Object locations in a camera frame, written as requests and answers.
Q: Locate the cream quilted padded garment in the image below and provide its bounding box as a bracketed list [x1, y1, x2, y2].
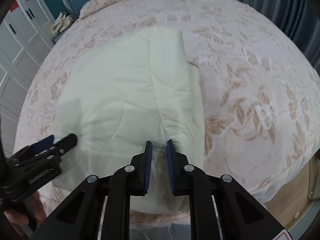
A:
[53, 27, 204, 214]

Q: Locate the person's left hand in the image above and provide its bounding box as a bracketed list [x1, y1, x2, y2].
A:
[3, 191, 48, 233]

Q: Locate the blue bedside table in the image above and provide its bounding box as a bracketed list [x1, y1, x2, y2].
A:
[52, 33, 62, 44]

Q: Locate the white wardrobe with red decals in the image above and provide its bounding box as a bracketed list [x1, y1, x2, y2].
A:
[0, 0, 54, 155]

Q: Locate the stack of folded cloths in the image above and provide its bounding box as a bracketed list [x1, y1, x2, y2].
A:
[51, 12, 74, 35]

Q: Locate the grey-blue curtain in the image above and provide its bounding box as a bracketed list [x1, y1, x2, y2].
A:
[238, 0, 319, 72]

